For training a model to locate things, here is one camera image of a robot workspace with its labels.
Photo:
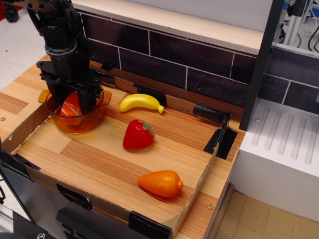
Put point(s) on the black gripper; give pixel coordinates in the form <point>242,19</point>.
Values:
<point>68,71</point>

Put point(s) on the salmon sushi toy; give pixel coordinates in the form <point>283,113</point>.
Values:
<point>70,110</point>

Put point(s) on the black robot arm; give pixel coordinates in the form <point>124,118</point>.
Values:
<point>58,23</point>

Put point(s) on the orange transparent plastic pot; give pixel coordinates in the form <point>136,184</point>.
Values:
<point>89,121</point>

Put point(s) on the cardboard fence with black tape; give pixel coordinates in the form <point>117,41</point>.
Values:
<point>85,185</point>

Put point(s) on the yellow toy banana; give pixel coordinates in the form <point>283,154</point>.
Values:
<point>141,101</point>

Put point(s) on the red toy strawberry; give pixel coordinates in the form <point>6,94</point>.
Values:
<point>138,134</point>

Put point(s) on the orange toy carrot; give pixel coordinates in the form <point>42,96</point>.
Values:
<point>164,183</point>

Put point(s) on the light wooden shelf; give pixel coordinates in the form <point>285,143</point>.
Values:
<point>203,30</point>

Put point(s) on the white ribbed sink block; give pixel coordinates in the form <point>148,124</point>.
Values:
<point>278,160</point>

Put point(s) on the dark grey vertical post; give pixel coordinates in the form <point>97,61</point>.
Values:
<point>269,40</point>

